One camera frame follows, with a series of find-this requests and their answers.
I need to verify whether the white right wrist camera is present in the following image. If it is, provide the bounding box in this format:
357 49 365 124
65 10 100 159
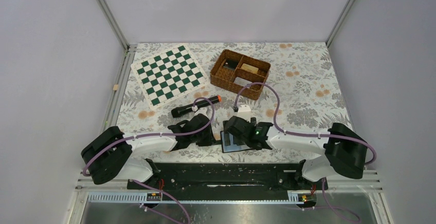
237 104 251 120

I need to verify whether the black flashlight orange tip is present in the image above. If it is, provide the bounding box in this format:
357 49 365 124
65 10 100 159
171 96 222 118

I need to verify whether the brown wicker divided basket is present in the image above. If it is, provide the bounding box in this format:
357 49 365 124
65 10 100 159
210 49 271 94

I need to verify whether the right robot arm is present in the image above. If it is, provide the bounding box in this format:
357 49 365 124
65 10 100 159
224 116 375 189

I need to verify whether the tan card in basket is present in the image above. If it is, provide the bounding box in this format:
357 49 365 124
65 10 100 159
241 63 259 74

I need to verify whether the aluminium slotted rail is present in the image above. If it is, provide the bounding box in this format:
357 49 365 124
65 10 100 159
75 170 382 206

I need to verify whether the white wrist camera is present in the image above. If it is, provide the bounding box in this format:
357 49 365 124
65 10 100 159
237 104 251 120
191 106 209 118

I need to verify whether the green white chessboard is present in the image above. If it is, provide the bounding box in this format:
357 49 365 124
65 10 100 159
131 44 210 110

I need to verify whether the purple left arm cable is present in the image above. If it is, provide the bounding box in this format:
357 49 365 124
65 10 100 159
82 97 215 224

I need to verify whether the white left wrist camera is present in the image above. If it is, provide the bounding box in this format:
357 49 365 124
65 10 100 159
191 106 209 118

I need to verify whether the floral table mat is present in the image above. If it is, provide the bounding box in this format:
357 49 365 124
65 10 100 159
108 42 357 164

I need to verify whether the black item in basket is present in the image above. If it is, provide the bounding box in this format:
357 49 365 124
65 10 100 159
223 59 239 71

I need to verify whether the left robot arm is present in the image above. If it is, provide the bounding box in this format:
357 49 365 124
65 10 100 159
80 114 213 189

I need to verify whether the black leather card holder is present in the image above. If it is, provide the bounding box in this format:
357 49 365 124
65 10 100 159
220 119 253 153

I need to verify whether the white card in basket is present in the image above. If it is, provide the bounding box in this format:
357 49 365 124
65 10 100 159
234 77 252 86

